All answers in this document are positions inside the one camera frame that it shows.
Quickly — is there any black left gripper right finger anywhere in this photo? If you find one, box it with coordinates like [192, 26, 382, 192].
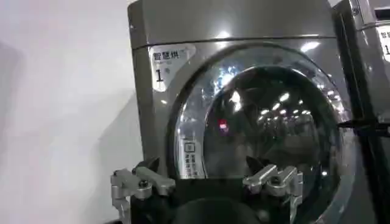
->
[242, 156, 304, 224]

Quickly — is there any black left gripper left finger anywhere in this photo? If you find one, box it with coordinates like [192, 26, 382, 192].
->
[110, 156, 176, 224]

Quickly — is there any white door sticker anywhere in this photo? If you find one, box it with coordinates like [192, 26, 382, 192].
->
[179, 138, 200, 179]

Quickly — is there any round glass dryer door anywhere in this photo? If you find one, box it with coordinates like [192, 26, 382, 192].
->
[166, 42, 356, 224]

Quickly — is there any white label sticker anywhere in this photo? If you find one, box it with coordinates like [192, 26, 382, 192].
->
[148, 43, 197, 93]

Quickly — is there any grey dryer numbered one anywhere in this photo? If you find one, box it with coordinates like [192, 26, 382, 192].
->
[127, 0, 378, 224]

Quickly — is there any grey dryer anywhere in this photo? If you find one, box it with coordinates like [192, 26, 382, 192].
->
[331, 0, 390, 224]

